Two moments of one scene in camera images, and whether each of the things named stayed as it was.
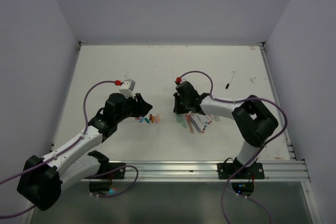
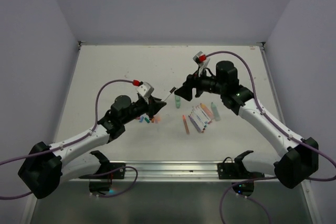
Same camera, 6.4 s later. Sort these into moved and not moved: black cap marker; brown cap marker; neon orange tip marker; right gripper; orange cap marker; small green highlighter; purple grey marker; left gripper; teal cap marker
Moved: small green highlighter; black cap marker; right gripper; left gripper; neon orange tip marker
Not moved: brown cap marker; teal cap marker; purple grey marker; orange cap marker
